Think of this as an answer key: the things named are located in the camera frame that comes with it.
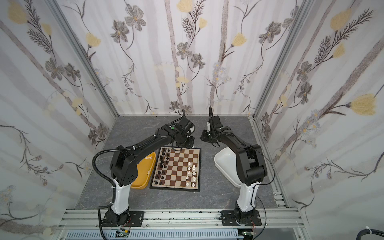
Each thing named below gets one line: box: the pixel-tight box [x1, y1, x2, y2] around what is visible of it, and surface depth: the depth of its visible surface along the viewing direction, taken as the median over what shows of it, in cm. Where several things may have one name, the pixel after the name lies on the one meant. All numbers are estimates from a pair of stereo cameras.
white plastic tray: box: [214, 147, 244, 188], surface depth 95 cm
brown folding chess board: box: [149, 146, 202, 192], surface depth 90 cm
